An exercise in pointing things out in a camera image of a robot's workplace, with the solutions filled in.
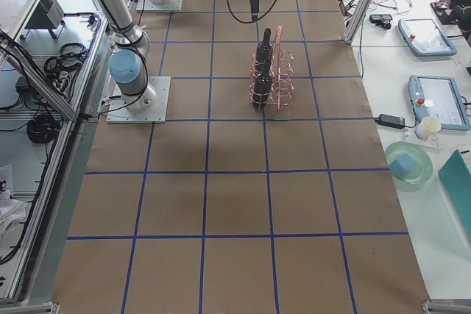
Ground black power adapter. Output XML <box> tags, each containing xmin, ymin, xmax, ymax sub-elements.
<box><xmin>375</xmin><ymin>114</ymin><xmax>406</xmax><ymax>129</ymax></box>

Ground teal folder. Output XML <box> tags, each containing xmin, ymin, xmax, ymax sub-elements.
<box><xmin>438</xmin><ymin>150</ymin><xmax>470</xmax><ymax>223</ymax></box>

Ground blue teach pendant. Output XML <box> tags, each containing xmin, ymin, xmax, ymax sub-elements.
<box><xmin>408</xmin><ymin>75</ymin><xmax>470</xmax><ymax>131</ymax></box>
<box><xmin>398</xmin><ymin>18</ymin><xmax>457</xmax><ymax>57</ymax></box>

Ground white crumpled cloth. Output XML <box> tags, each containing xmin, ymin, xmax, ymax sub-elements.
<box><xmin>0</xmin><ymin>165</ymin><xmax>26</xmax><ymax>241</ymax></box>

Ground blue teach pendant far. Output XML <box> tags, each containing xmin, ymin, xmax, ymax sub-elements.
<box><xmin>398</xmin><ymin>18</ymin><xmax>457</xmax><ymax>57</ymax></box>

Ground blue teach pendant near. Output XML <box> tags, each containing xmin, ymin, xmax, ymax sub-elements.
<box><xmin>408</xmin><ymin>75</ymin><xmax>470</xmax><ymax>131</ymax></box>

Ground black wine bottle in basket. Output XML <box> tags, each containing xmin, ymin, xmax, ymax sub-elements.
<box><xmin>255</xmin><ymin>28</ymin><xmax>272</xmax><ymax>71</ymax></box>

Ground black coiled cables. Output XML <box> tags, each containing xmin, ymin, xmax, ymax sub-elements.
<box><xmin>26</xmin><ymin>113</ymin><xmax>56</xmax><ymax>145</ymax></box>

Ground black wine bottle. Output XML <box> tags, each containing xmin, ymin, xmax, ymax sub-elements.
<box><xmin>255</xmin><ymin>28</ymin><xmax>272</xmax><ymax>71</ymax></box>
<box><xmin>252</xmin><ymin>59</ymin><xmax>272</xmax><ymax>110</ymax></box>

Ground blue foam cube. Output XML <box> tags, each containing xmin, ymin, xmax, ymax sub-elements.
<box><xmin>389</xmin><ymin>153</ymin><xmax>417</xmax><ymax>179</ymax></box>

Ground copper wire wine basket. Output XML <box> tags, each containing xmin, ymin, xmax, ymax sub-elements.
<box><xmin>249</xmin><ymin>25</ymin><xmax>294</xmax><ymax>110</ymax></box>

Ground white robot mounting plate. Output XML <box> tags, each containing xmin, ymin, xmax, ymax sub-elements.
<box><xmin>106</xmin><ymin>76</ymin><xmax>171</xmax><ymax>124</ymax></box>

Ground white paper cup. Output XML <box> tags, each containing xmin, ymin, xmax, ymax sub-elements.
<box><xmin>415</xmin><ymin>116</ymin><xmax>442</xmax><ymax>140</ymax></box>

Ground black small device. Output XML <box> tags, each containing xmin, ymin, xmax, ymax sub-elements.
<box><xmin>369</xmin><ymin>14</ymin><xmax>392</xmax><ymax>29</ymax></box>

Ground grey electronics box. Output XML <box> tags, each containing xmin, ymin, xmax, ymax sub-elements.
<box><xmin>25</xmin><ymin>0</ymin><xmax>65</xmax><ymax>30</ymax></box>

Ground green glass bowl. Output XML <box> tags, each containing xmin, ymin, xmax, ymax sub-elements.
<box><xmin>385</xmin><ymin>141</ymin><xmax>433</xmax><ymax>185</ymax></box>

